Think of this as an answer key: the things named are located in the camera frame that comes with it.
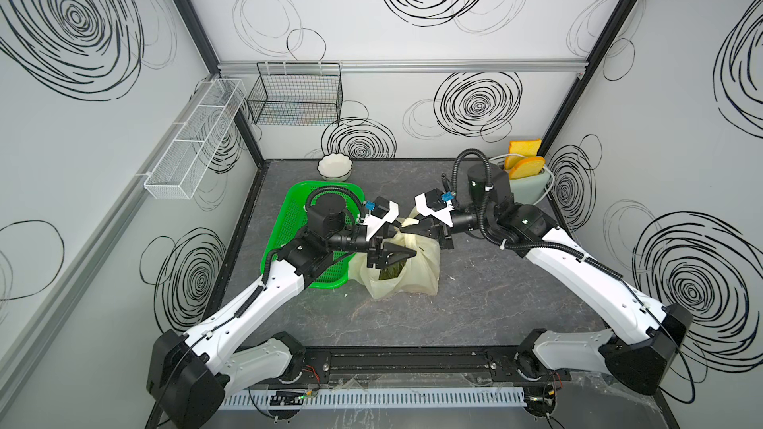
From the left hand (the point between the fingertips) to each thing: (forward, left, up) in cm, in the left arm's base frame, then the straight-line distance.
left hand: (411, 244), depth 62 cm
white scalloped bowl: (+49, +26, -28) cm, 62 cm away
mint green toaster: (+31, -40, -17) cm, 53 cm away
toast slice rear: (+41, -40, -9) cm, 58 cm away
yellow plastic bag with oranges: (-3, -3, -9) cm, 10 cm away
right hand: (+2, +2, +4) cm, 5 cm away
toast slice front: (+34, -38, -10) cm, 52 cm away
